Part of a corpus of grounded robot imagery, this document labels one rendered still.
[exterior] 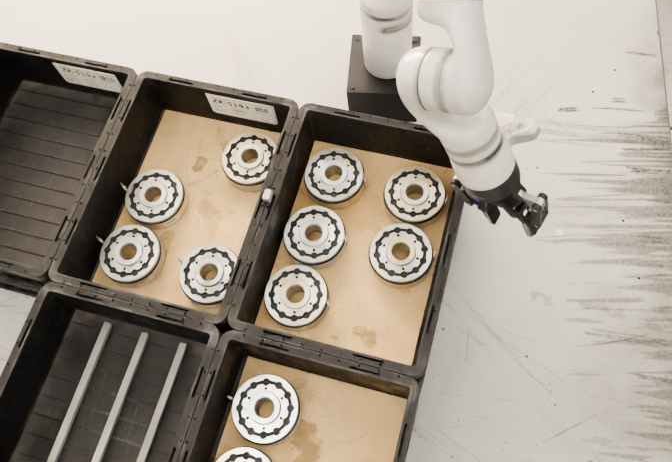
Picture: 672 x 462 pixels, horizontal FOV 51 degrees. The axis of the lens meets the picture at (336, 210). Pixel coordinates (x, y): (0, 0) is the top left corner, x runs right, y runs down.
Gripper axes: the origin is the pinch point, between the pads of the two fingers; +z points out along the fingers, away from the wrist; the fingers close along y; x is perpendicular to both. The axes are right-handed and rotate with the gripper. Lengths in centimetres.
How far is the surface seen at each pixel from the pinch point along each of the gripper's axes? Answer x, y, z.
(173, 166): -14, -59, -8
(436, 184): 4.7, -18.3, 6.6
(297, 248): -16.6, -30.8, 0.1
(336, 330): -24.6, -20.6, 7.1
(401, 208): -2.0, -20.9, 5.2
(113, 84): -7, -73, -19
